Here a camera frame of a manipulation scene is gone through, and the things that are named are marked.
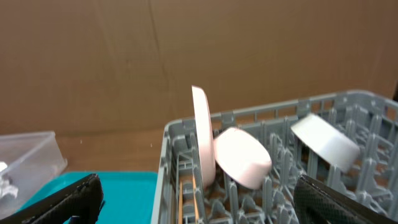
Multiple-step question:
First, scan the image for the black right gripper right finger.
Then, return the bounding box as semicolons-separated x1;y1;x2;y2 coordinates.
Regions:
294;175;397;224

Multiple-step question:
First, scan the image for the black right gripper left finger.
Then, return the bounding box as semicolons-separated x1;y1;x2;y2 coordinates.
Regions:
1;174;104;224

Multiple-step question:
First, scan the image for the grey bowl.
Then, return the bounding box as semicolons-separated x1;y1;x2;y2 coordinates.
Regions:
290;113;360;173

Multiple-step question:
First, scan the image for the white napkin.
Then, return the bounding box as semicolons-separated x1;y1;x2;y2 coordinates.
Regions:
1;161;19;199

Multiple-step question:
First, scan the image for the small pink bowl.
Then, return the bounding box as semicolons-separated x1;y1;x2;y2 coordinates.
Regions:
213;127;272;190

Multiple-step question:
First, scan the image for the large pink plate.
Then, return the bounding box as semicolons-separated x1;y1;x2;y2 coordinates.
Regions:
192;85;216;188

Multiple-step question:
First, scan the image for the grey dishwasher rack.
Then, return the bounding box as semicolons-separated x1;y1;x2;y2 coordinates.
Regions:
151;91;397;223

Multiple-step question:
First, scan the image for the teal serving tray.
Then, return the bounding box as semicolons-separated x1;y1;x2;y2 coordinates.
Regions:
18;171;157;224

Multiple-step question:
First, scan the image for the clear plastic bin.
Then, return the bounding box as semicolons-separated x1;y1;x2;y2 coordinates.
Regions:
1;131;68;218

